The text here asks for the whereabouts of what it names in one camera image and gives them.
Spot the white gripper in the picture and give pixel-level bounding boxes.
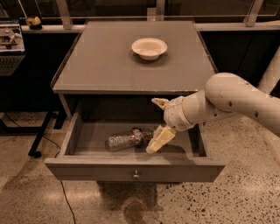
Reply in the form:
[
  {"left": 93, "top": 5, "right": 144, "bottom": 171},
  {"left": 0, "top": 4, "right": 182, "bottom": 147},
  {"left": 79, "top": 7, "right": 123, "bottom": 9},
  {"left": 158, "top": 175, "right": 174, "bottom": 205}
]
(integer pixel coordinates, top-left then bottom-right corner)
[{"left": 146, "top": 96, "right": 194, "bottom": 154}]

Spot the clear plastic water bottle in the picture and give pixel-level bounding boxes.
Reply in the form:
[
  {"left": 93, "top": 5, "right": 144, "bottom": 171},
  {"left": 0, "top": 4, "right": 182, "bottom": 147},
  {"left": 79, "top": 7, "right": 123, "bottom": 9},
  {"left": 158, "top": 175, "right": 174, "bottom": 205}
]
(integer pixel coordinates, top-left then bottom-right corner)
[{"left": 105, "top": 128, "right": 154, "bottom": 151}]

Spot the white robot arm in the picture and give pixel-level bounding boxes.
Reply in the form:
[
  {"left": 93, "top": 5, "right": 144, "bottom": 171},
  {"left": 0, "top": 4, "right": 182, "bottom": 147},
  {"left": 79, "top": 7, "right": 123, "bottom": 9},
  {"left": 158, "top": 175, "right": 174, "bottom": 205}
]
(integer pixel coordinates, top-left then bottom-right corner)
[{"left": 146, "top": 49, "right": 280, "bottom": 153}]

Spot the metal drawer knob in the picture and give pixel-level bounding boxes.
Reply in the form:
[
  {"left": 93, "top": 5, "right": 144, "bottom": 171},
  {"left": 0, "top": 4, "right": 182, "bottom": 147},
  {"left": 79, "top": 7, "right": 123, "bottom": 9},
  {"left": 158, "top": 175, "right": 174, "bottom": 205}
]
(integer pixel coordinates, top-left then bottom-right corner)
[{"left": 132, "top": 170, "right": 139, "bottom": 179}]

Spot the open grey top drawer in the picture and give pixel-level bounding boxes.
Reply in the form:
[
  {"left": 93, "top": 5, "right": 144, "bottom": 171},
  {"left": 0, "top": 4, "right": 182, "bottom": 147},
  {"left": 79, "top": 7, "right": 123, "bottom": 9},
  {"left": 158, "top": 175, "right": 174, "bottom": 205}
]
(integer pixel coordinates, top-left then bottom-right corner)
[{"left": 45, "top": 112, "right": 225, "bottom": 182}]

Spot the white paper bowl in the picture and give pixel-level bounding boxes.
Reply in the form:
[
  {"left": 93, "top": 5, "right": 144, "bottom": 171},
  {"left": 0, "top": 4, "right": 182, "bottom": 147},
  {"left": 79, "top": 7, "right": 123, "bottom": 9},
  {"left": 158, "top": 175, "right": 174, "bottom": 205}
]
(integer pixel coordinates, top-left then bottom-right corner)
[{"left": 131, "top": 38, "right": 168, "bottom": 60}]

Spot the grey wooden cabinet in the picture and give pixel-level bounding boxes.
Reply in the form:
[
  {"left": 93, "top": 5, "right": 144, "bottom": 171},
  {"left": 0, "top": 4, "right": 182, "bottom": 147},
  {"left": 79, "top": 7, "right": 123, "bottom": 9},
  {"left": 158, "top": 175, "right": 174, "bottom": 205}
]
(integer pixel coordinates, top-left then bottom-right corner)
[{"left": 52, "top": 21, "right": 216, "bottom": 123}]

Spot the yellow black tape dispenser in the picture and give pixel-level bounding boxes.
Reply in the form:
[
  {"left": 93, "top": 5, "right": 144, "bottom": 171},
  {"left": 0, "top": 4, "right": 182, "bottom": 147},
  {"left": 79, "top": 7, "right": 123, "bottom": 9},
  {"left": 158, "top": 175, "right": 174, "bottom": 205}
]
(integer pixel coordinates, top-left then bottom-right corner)
[{"left": 25, "top": 16, "right": 42, "bottom": 30}]

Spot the laptop on side desk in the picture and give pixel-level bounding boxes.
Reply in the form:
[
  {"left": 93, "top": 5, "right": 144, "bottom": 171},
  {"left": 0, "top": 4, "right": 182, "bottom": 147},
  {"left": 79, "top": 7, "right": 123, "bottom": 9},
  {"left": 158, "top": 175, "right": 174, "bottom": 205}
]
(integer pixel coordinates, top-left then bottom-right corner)
[{"left": 0, "top": 19, "right": 25, "bottom": 76}]

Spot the black desk leg frame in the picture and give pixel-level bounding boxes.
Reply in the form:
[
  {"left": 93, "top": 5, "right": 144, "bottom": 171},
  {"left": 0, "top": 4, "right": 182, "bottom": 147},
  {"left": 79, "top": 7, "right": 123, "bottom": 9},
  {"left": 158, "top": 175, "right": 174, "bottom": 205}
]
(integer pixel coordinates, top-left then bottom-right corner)
[{"left": 0, "top": 111, "right": 67, "bottom": 158}]

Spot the metal window rail frame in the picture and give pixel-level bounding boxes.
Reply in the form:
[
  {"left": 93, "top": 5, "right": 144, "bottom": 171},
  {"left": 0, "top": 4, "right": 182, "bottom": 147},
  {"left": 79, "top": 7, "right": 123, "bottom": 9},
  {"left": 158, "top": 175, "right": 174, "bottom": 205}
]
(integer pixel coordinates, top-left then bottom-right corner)
[{"left": 15, "top": 0, "right": 280, "bottom": 32}]

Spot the black floor cable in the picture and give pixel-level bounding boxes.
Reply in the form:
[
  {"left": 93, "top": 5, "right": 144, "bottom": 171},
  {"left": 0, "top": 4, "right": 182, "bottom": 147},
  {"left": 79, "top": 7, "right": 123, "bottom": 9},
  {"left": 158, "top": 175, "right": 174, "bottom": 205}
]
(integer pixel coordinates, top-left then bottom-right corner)
[{"left": 3, "top": 112, "right": 77, "bottom": 224}]

